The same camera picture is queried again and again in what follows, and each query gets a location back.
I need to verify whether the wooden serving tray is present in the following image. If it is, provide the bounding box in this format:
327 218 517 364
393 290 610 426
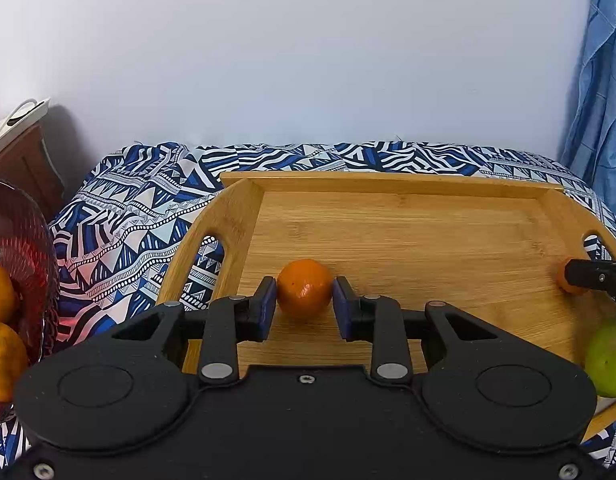
157 170 616 443

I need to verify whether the white plastic tray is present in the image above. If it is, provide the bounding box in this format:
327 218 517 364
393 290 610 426
0 98 51 161

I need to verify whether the blue checked cloth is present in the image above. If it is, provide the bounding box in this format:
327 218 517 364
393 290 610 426
558 0 616 221

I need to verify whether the yellow orange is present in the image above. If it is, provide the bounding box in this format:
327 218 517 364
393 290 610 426
0 321 29 403
0 261 19 323

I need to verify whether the blue white patterned blanket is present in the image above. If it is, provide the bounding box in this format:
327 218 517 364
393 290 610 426
0 141 616 471

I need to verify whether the medium orange tangerine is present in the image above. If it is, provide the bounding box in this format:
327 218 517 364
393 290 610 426
276 258 335 322

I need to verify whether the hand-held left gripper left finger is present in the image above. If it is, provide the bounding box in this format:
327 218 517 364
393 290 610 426
110 276 279 387

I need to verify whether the dark red glass bowl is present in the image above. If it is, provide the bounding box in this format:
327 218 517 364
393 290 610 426
0 180 61 423

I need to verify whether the small orange tangerine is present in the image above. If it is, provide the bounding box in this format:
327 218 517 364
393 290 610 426
558 258 589 295

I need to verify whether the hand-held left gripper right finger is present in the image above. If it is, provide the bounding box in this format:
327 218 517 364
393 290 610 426
333 276 499 387

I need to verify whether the green apple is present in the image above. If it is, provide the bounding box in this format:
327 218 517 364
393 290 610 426
584 316 616 399

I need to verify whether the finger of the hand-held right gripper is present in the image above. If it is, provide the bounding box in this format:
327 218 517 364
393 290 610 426
564 258 616 306

